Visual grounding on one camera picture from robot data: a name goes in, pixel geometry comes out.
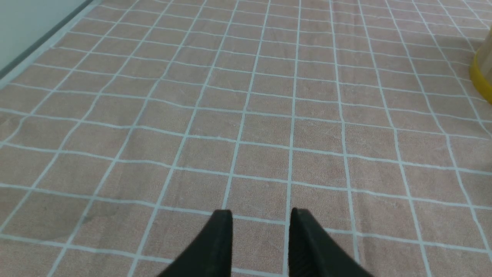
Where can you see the pink checkered tablecloth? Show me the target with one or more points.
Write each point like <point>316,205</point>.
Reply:
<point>122,134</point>

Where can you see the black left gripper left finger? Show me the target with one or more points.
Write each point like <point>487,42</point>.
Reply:
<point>210,253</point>

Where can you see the yellow-rimmed bamboo steamer basket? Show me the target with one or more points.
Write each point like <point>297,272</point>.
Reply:
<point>480,70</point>

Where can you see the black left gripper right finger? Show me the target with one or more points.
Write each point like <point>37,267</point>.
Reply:
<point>313,253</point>

